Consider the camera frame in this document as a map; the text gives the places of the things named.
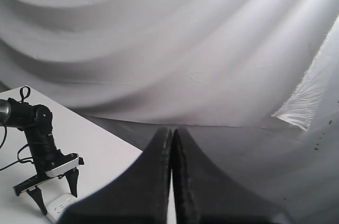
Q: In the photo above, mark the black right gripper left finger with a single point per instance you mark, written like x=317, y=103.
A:
x=139, y=195

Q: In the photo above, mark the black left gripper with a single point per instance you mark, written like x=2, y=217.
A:
x=30, y=185

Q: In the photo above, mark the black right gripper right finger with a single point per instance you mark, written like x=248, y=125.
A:
x=203, y=193

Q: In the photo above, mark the white five-outlet power strip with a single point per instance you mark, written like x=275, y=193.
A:
x=56, y=207

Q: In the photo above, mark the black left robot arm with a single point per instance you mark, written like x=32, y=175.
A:
x=36, y=123

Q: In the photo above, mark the grey backdrop cloth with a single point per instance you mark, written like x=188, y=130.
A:
x=255, y=80

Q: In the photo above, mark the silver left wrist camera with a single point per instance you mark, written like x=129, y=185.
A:
x=63, y=168

